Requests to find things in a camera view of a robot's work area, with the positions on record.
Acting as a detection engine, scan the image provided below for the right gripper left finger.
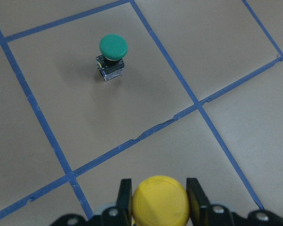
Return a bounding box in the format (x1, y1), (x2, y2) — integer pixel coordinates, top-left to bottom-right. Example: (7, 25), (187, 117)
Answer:
(101, 178), (132, 226)

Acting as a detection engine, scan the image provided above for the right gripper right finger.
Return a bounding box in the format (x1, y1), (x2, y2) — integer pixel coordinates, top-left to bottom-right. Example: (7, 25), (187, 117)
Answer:
(186, 178), (233, 226)

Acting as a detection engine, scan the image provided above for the yellow push button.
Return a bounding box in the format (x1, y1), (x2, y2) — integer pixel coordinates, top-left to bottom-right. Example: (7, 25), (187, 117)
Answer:
(132, 175), (190, 226)

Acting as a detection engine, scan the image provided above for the green push button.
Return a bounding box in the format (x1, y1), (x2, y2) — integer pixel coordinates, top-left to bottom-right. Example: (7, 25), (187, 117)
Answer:
(96, 34), (128, 81)

